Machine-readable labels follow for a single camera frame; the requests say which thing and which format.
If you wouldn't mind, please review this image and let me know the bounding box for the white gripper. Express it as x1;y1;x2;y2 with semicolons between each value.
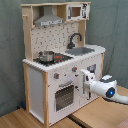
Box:
79;69;95;99

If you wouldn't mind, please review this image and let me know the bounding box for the white oven door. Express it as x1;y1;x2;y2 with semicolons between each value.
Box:
48;77;79;124

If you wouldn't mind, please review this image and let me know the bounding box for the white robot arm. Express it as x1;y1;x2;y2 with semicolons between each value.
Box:
79;69;128;105

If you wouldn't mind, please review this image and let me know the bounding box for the wooden toy kitchen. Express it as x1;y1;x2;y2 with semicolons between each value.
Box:
22;2;105;128

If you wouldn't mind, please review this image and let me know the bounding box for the white fridge door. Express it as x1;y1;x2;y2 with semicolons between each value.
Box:
79;55;102;107

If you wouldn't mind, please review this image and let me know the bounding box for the red right stove knob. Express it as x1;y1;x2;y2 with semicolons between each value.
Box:
72;66;78;72

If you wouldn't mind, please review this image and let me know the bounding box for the red stove knob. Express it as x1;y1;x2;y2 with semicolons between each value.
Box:
72;66;78;72
54;73;60;79

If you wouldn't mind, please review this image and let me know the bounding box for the grey toy sink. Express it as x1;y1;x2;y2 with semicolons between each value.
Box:
66;47;94;56

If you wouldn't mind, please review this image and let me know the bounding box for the red left stove knob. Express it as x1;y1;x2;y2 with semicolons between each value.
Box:
54;73;60;79

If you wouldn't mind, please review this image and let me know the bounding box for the black toy faucet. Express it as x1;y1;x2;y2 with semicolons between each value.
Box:
67;33;82;49

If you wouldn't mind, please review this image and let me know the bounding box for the black toy stovetop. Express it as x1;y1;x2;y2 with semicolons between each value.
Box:
35;53;71;66

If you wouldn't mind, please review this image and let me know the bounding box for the silver toy pot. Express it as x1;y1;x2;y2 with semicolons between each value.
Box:
39;51;54;62

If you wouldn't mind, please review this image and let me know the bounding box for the toy microwave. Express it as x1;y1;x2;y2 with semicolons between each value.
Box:
67;3;90;21

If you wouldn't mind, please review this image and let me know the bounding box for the grey range hood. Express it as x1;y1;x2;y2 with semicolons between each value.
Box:
35;5;64;27

